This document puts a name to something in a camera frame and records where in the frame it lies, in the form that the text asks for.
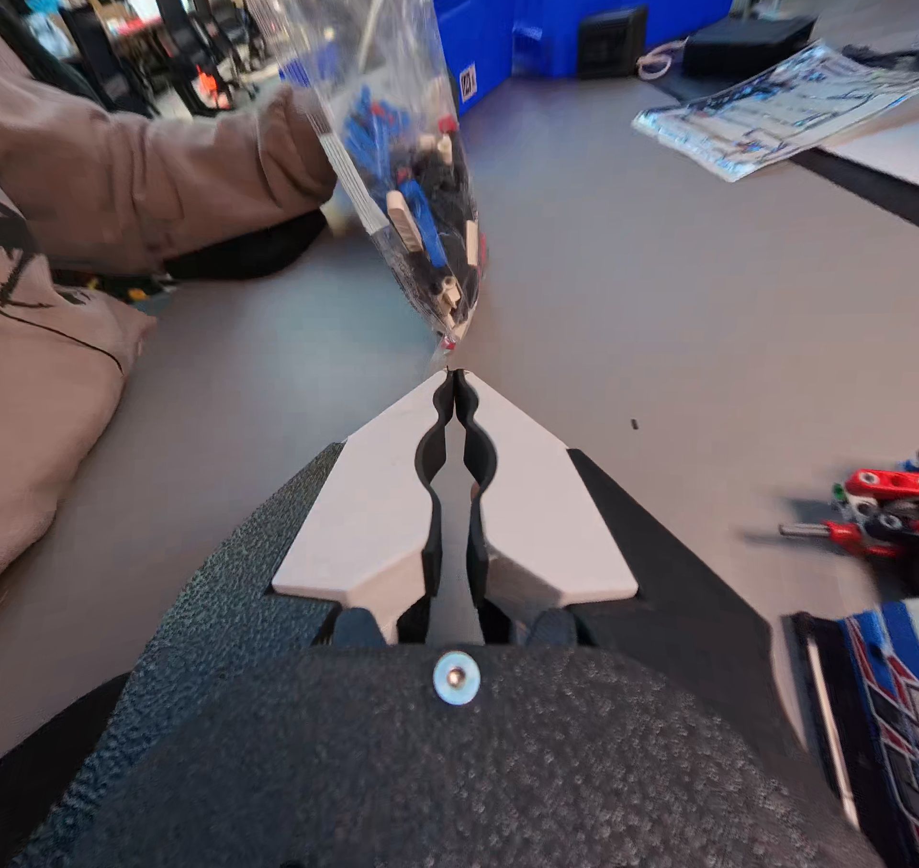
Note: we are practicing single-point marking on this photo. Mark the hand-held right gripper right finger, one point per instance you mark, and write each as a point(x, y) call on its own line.
point(553, 516)

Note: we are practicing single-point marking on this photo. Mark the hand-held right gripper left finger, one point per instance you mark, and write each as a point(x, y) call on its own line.
point(359, 509)

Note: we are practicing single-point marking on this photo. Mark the large clear numbered parts bag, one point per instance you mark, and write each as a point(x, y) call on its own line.
point(431, 222)

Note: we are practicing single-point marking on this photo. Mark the partly built lego race car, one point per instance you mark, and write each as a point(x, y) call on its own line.
point(883, 681)

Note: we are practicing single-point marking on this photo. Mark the person's left forearm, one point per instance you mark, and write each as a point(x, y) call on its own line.
point(143, 179)

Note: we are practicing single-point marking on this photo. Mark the black padded armrest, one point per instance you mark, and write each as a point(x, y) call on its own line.
point(244, 251)

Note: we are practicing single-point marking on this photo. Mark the holographic sticker sheet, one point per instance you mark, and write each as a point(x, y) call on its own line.
point(775, 114)

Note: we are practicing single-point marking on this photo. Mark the small black cube device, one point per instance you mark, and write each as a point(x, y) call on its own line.
point(610, 42)

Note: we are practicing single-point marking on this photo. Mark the group of black office chairs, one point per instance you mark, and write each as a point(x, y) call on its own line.
point(179, 42)

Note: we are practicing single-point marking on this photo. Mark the black power brick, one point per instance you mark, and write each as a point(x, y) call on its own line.
point(747, 46)

